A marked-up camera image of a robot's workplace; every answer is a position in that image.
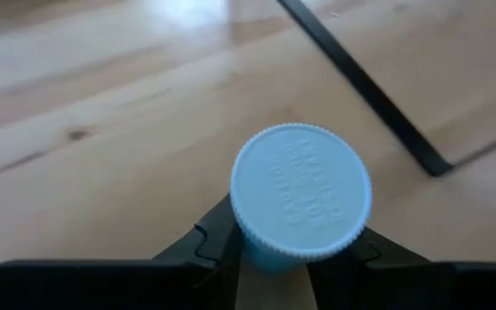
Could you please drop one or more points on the wooden shelf with black legs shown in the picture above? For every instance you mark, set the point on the wooden shelf with black legs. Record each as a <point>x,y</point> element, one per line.
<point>360,82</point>

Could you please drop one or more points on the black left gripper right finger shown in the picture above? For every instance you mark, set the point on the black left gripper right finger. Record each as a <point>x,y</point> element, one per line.
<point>360,258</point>

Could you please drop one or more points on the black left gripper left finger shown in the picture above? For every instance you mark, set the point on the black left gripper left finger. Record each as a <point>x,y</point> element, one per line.
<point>218,241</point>

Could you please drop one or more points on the blue medicine bottle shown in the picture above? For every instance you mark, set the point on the blue medicine bottle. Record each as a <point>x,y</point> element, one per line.
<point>299,189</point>

